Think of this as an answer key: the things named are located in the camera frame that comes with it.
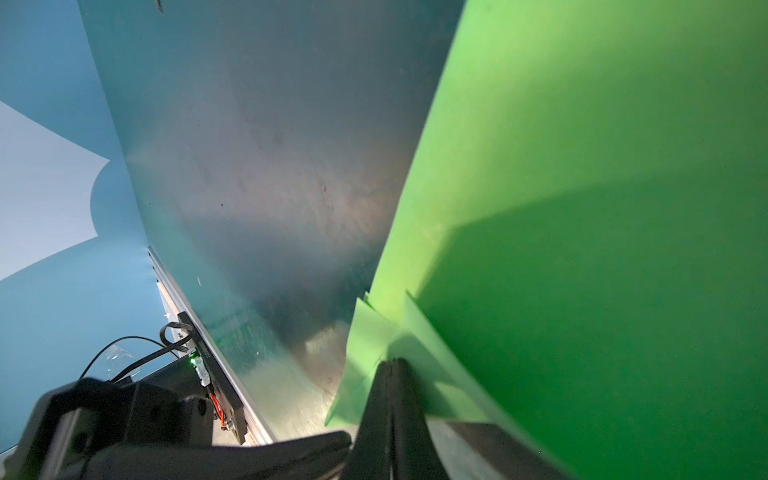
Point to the aluminium front rail base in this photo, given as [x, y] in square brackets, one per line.
[236, 421]

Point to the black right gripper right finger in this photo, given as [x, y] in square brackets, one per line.
[414, 453]

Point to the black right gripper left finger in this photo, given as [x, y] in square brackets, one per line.
[370, 456]

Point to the green square paper sheet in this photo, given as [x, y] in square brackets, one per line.
[579, 253]

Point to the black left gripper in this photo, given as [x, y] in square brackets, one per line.
[74, 422]

